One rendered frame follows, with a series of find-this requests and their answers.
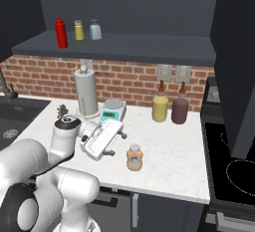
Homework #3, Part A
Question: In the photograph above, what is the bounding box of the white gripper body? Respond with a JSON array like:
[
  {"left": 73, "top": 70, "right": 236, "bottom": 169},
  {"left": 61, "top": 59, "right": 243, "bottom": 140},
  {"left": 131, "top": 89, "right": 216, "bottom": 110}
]
[{"left": 80, "top": 119, "right": 125, "bottom": 161}]

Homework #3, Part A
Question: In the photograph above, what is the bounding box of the orange condiment bottle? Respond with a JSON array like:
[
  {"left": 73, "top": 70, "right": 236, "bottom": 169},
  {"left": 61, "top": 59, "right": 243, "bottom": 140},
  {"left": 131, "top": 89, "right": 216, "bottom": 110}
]
[{"left": 126, "top": 142, "right": 144, "bottom": 172}]

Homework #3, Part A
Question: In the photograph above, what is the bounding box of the yellow oil bottle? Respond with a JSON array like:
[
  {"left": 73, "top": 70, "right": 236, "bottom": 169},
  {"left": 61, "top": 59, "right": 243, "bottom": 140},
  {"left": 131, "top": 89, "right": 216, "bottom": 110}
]
[{"left": 151, "top": 80, "right": 169, "bottom": 123}]

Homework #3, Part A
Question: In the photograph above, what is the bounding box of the dark purple vinegar bottle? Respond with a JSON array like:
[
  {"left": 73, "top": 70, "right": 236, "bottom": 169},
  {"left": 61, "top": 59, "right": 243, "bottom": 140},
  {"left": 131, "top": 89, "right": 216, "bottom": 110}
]
[{"left": 170, "top": 81, "right": 190, "bottom": 125}]

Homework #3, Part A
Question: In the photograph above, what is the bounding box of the dark grey cabinet shelf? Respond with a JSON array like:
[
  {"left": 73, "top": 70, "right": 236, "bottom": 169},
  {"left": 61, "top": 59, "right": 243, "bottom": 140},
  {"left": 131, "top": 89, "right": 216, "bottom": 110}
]
[{"left": 11, "top": 30, "right": 217, "bottom": 68}]

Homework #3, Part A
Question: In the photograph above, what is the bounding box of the pale blue shaker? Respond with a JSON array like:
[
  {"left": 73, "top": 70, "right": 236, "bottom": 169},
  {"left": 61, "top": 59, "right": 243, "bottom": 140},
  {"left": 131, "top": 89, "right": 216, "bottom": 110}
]
[{"left": 89, "top": 18, "right": 103, "bottom": 41}]

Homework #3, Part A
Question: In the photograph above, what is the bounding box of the yellow shaker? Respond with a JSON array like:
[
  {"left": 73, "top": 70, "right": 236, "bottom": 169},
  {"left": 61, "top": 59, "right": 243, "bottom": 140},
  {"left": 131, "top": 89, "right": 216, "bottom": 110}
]
[{"left": 73, "top": 19, "right": 86, "bottom": 42}]

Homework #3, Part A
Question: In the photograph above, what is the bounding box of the red ketchup bottle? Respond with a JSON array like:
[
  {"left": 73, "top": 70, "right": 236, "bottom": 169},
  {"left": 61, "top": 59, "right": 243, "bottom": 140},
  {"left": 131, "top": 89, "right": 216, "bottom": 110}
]
[{"left": 54, "top": 14, "right": 69, "bottom": 50}]

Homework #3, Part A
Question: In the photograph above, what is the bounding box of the dark grey cabinet door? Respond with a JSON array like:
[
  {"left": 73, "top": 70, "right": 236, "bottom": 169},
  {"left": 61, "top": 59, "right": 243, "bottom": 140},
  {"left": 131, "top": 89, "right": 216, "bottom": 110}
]
[
  {"left": 0, "top": 0, "right": 47, "bottom": 63},
  {"left": 210, "top": 0, "right": 255, "bottom": 160}
]

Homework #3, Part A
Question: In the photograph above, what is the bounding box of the teal kitchen scale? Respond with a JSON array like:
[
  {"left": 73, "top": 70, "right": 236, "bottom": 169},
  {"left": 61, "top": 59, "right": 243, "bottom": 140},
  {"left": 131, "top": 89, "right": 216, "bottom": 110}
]
[{"left": 99, "top": 98, "right": 128, "bottom": 124}]

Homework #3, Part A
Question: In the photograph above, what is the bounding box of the grey dishwasher front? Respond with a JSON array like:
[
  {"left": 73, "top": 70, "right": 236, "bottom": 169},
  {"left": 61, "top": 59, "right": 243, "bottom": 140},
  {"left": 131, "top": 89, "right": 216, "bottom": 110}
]
[{"left": 85, "top": 187, "right": 133, "bottom": 232}]

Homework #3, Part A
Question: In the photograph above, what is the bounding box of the dark grey cupboard door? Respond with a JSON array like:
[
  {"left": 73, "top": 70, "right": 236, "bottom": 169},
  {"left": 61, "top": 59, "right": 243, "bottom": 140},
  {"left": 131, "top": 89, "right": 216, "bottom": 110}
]
[{"left": 130, "top": 191, "right": 204, "bottom": 232}]

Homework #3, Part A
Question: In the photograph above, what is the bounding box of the black sink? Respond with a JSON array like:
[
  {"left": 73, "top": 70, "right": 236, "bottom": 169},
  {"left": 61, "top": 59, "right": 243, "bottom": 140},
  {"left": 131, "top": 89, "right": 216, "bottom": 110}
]
[{"left": 0, "top": 95, "right": 52, "bottom": 151}]

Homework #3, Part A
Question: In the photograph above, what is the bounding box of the black stove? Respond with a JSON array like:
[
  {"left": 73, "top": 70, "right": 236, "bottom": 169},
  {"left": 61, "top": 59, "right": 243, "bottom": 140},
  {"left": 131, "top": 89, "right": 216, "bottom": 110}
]
[{"left": 199, "top": 76, "right": 255, "bottom": 232}]

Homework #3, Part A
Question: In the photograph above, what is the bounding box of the black tap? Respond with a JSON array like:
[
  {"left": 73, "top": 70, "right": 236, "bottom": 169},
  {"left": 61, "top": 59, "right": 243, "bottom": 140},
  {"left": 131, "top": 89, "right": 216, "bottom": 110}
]
[{"left": 0, "top": 68, "right": 19, "bottom": 101}]

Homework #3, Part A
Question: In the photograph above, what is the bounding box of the black dishwasher handle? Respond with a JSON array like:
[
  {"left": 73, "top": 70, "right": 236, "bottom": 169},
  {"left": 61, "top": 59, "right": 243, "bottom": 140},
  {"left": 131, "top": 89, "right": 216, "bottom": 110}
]
[{"left": 91, "top": 194, "right": 120, "bottom": 209}]

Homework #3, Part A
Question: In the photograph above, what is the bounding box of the grey cupboard handle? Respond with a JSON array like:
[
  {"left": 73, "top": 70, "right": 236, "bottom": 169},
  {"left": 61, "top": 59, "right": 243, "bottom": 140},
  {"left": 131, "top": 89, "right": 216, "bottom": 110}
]
[{"left": 131, "top": 192, "right": 140, "bottom": 229}]

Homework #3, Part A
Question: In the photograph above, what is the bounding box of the grey wall socket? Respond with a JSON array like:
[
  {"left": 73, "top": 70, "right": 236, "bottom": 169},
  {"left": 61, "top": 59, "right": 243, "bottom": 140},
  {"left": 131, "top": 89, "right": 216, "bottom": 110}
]
[
  {"left": 174, "top": 65, "right": 192, "bottom": 85},
  {"left": 156, "top": 64, "right": 173, "bottom": 83},
  {"left": 79, "top": 58, "right": 95, "bottom": 72}
]

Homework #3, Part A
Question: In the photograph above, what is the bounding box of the grey oven handle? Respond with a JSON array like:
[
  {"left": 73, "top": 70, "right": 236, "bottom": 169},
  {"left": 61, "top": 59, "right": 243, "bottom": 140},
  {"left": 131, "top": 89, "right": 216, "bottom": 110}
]
[{"left": 214, "top": 210, "right": 255, "bottom": 232}]

